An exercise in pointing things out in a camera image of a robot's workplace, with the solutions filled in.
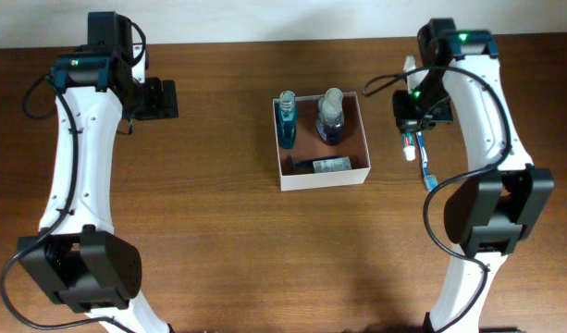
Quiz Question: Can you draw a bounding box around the purple pump soap bottle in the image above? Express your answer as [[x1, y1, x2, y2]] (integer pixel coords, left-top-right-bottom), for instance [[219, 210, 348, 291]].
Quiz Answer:
[[316, 88, 344, 145]]

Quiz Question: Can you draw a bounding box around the green toothpaste tube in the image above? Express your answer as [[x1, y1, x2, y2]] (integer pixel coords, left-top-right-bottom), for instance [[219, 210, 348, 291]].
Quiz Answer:
[[401, 132, 416, 161]]

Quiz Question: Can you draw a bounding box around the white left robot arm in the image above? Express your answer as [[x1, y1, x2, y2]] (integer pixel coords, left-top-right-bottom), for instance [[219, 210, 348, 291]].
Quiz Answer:
[[15, 11, 179, 332]]

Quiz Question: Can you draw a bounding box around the green soap box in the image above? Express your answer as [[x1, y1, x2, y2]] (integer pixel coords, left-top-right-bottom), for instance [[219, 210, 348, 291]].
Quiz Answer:
[[313, 156, 352, 173]]

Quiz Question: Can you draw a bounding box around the blue white toothbrush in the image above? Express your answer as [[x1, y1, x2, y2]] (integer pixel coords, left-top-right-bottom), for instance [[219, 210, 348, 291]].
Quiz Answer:
[[415, 131, 438, 191]]

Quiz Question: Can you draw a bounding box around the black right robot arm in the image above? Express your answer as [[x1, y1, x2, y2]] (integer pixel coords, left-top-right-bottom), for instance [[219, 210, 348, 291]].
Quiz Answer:
[[392, 18, 554, 332]]

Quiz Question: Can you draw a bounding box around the blue Listerine mouthwash bottle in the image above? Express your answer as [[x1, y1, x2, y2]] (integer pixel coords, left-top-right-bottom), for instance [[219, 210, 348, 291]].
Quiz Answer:
[[277, 91, 298, 149]]

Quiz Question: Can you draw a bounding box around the blue disposable razor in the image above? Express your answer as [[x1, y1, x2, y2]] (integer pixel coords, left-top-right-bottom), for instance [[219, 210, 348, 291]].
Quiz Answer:
[[282, 155, 339, 175]]

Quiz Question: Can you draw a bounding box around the pink open box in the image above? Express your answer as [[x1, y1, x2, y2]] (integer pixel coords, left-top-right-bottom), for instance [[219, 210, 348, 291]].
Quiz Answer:
[[276, 92, 371, 191]]

